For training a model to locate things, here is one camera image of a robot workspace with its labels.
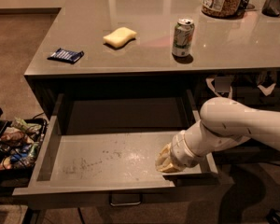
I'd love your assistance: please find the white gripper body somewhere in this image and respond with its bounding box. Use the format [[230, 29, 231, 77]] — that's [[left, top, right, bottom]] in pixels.
[[170, 121, 221, 168]]

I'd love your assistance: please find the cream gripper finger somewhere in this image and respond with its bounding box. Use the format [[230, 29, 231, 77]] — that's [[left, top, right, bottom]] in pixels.
[[155, 143, 184, 174]]

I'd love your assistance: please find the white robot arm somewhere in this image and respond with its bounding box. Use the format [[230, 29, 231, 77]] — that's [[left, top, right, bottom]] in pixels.
[[155, 97, 280, 173]]

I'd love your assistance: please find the grey drawer cabinet counter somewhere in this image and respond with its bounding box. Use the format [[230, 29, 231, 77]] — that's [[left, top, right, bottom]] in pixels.
[[25, 0, 280, 116]]

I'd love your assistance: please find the black white snack bag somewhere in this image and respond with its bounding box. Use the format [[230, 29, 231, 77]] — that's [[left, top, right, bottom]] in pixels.
[[205, 76, 232, 99]]

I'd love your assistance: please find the green white soda can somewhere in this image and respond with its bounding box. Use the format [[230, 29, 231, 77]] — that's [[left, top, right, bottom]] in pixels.
[[172, 18, 195, 57]]

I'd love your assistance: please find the yellow sponge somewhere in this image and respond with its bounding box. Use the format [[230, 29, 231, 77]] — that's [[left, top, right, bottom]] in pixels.
[[103, 27, 137, 49]]

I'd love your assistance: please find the blue snack wrapper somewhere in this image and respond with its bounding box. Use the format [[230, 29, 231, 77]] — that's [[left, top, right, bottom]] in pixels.
[[48, 48, 84, 64]]

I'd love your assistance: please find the black tray of snacks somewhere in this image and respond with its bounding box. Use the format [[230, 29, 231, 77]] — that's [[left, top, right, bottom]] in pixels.
[[0, 118, 48, 173]]

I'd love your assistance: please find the black floor cable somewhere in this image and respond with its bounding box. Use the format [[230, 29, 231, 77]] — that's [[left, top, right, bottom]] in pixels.
[[77, 207, 87, 224]]

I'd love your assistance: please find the black cart frame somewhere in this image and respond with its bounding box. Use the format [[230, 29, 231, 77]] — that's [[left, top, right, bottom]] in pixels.
[[0, 108, 35, 204]]

